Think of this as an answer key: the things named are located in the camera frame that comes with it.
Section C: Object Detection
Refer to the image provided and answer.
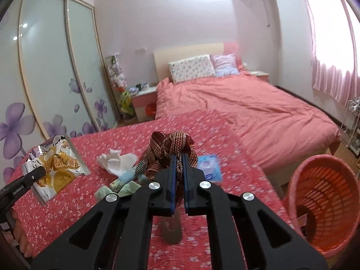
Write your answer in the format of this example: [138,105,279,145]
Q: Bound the grey-green cloth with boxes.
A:
[117,181,141,198]

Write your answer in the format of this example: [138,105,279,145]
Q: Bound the blue tissue packet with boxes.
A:
[197,154,223,185]

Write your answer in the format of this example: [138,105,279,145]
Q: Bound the pink striped pillow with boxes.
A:
[211,53,241,77]

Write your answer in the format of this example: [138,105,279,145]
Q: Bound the pink and white nightstand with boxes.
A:
[249,70,270,83]
[130,86,158,123]

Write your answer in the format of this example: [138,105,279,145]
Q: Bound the white metal rack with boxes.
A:
[339,97,360,158]

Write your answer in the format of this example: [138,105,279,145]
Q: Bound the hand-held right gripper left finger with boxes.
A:
[30,153,183,270]

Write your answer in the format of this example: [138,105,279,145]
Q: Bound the red floral tablecloth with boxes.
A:
[11,109,296,270]

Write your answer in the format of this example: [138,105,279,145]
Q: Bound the air conditioner pipe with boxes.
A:
[263,0,272,29]

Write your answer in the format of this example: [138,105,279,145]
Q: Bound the maroon patterned cloth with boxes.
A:
[136,131,199,209]

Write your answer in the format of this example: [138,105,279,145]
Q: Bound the pale blue small wrapper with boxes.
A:
[110,171,138,192]

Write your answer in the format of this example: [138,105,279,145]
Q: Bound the white tissue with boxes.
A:
[97,148,139,176]

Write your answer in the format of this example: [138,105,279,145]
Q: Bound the beige and pink headboard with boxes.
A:
[153,43,242,82]

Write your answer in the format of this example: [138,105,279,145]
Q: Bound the clear tube of plush toys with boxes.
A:
[105,55,135,120]

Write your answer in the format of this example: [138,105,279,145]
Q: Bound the pink duvet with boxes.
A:
[155,70,341,175]

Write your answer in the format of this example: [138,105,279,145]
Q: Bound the yellow foil snack packet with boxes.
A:
[22,135,91,206]

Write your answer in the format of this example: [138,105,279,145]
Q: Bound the crumpled green wrapper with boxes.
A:
[94,186,111,201]

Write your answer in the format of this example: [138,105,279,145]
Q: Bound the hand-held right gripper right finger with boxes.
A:
[181,152,328,270]

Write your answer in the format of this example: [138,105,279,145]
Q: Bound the person's left hand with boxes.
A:
[6,209,33,259]

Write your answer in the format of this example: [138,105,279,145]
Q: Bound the orange plastic basket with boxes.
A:
[283,155,360,262]

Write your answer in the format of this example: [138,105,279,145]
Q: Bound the pink curtain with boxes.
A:
[295,0,360,107]

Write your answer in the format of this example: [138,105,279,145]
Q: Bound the floral sliding door wardrobe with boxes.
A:
[0,0,117,180]

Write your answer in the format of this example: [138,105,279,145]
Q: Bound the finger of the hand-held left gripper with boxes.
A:
[0,166,46,203]

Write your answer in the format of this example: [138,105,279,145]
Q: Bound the white floral pillow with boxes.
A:
[168,54,216,84]

